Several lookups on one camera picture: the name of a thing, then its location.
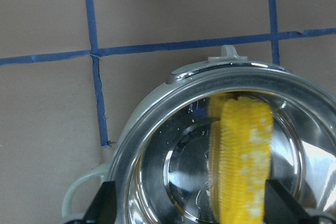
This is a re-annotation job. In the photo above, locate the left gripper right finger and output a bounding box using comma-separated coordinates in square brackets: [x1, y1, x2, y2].
[264, 179, 311, 221]

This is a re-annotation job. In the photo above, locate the yellow corn cob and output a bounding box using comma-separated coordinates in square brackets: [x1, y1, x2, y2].
[208, 93, 274, 223]

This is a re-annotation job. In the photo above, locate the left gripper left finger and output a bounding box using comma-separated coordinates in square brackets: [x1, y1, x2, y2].
[83, 181, 117, 221]

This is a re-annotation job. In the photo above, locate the pale green cooking pot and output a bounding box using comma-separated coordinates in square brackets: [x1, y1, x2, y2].
[61, 46, 335, 223]

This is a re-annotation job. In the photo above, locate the brown paper table mat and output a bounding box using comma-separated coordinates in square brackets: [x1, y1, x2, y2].
[1, 0, 335, 223]

